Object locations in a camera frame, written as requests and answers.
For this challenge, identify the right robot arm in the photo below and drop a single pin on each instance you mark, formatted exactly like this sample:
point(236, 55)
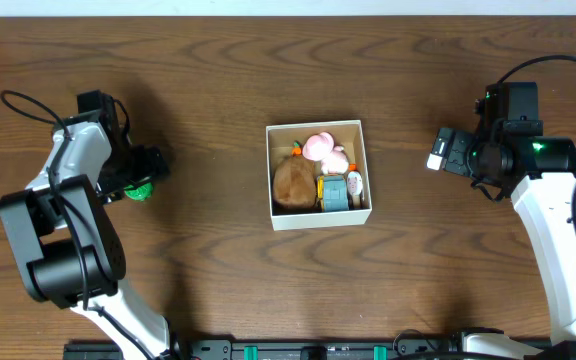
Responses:
point(509, 151)

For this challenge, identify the green round toy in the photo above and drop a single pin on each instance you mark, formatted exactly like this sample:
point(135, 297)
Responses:
point(139, 193)

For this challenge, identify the brown plush capybara toy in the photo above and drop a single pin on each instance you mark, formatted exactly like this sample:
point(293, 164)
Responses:
point(293, 186)

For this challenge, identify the white cardboard box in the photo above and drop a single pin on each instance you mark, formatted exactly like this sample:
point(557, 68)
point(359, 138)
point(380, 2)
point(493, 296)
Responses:
point(279, 142)

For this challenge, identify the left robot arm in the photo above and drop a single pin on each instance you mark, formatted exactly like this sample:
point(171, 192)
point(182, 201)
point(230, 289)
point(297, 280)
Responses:
point(64, 244)

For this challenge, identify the pig face rattle drum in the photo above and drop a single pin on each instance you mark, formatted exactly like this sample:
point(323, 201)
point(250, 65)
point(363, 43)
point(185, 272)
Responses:
point(354, 185)

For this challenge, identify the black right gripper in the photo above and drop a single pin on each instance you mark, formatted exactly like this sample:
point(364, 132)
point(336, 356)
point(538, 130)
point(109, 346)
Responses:
point(462, 141)

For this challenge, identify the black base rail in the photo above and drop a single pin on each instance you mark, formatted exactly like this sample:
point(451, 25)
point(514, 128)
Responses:
point(318, 351)

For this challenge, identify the yellow grey toy truck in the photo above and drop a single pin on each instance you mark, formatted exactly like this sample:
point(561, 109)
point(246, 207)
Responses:
point(332, 193)

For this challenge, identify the white pink plush duck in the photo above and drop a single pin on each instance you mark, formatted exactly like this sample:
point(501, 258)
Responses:
point(322, 148)

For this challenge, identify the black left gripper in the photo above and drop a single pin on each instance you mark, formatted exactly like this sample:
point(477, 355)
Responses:
point(144, 167)

